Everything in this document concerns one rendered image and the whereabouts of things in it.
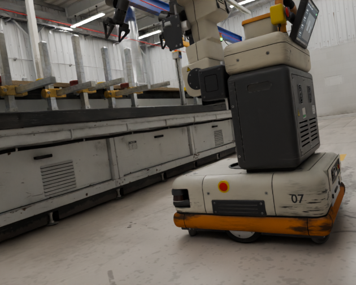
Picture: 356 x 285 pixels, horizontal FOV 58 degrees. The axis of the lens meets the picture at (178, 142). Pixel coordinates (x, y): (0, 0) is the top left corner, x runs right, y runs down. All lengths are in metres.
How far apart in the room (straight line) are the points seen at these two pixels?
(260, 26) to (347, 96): 10.69
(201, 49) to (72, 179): 1.30
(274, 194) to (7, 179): 1.49
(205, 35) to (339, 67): 10.67
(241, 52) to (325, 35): 11.07
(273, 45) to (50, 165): 1.56
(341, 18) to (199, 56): 10.95
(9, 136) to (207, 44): 1.10
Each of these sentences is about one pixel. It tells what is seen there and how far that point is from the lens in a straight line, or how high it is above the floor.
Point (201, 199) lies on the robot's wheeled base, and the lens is 1.41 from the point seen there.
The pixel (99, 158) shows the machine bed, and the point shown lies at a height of 0.35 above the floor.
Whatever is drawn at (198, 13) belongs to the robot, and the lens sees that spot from 1.66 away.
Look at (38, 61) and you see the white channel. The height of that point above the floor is 1.26.
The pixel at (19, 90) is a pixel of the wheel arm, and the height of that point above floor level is 0.80.
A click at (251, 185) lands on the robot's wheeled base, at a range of 1.30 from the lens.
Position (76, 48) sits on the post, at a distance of 2.22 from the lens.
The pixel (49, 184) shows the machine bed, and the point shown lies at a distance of 2.25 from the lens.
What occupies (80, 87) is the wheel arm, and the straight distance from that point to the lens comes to 1.87.
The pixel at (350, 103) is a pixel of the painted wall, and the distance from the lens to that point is 12.10.
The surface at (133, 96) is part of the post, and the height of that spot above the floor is 0.79.
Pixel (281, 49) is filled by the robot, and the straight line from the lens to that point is 1.29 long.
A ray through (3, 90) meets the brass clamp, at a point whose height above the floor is 0.81.
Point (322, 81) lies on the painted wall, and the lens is 12.20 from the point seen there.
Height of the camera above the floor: 0.52
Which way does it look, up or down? 3 degrees down
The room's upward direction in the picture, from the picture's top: 8 degrees counter-clockwise
